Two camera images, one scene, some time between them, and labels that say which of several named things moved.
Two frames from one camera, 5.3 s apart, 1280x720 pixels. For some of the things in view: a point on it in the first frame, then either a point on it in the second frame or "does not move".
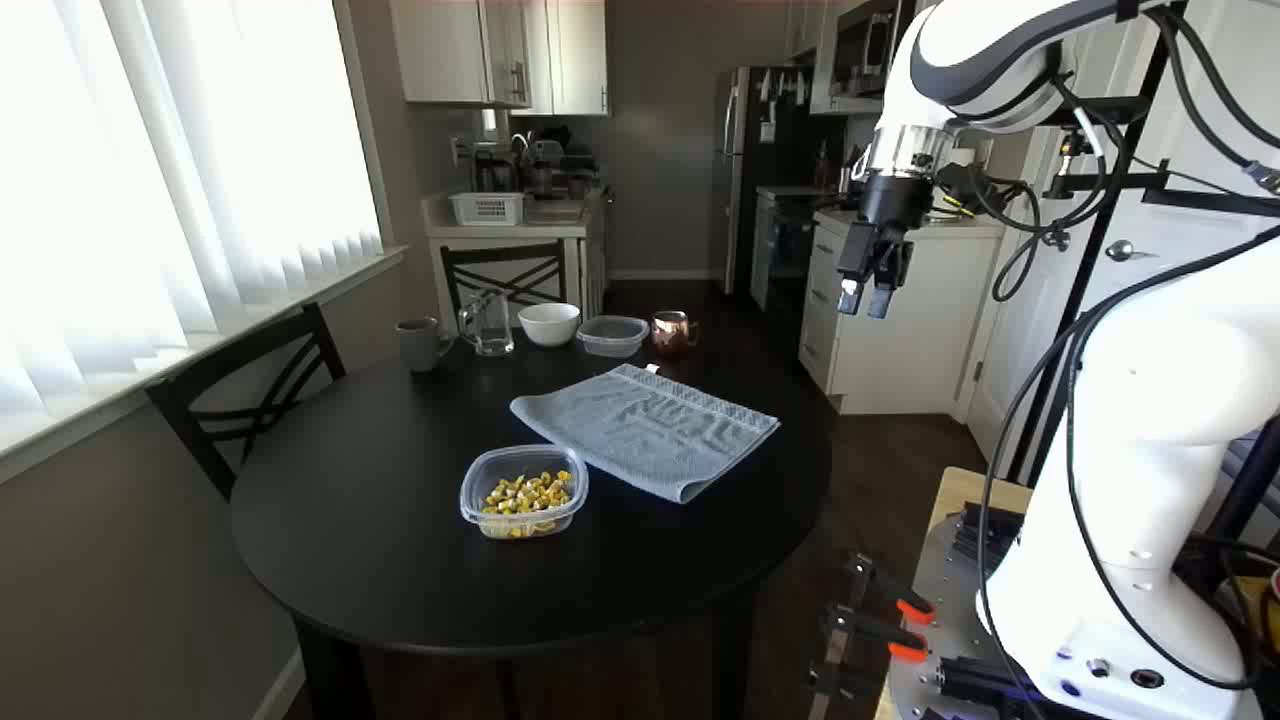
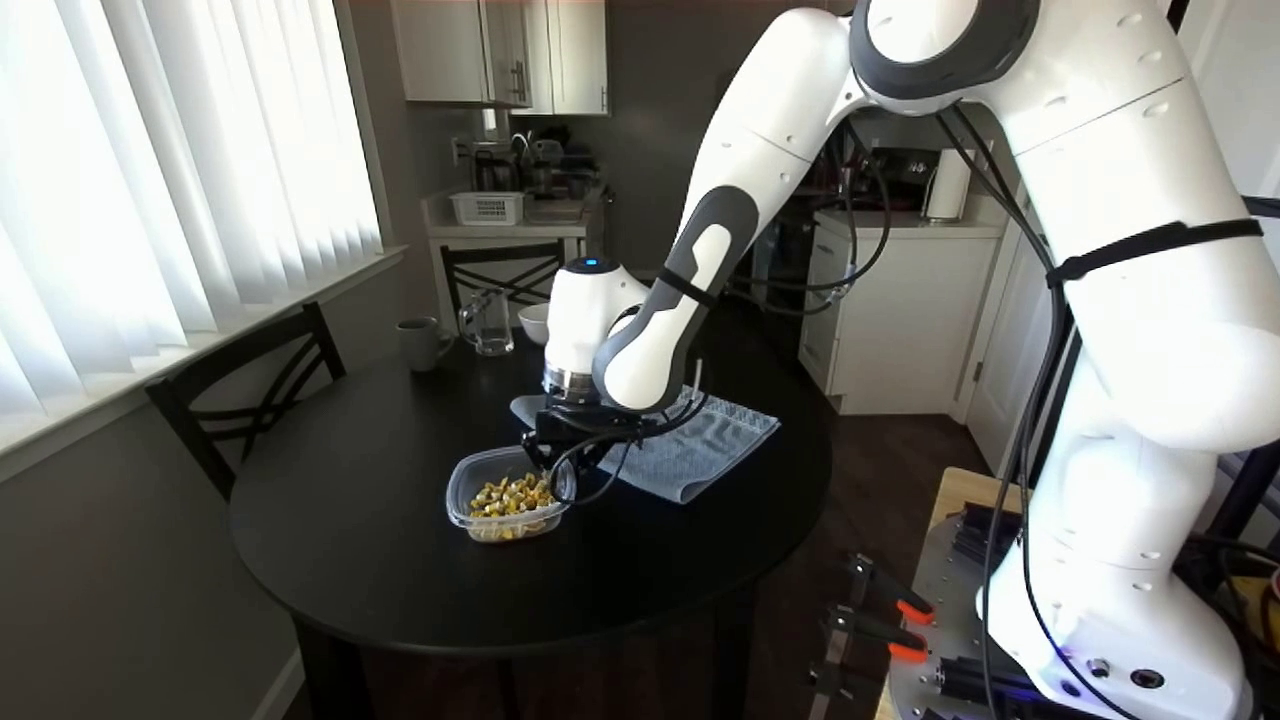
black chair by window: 224,399 does not move
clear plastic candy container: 523,488 does not move
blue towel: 649,426 does not move
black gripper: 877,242 to 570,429
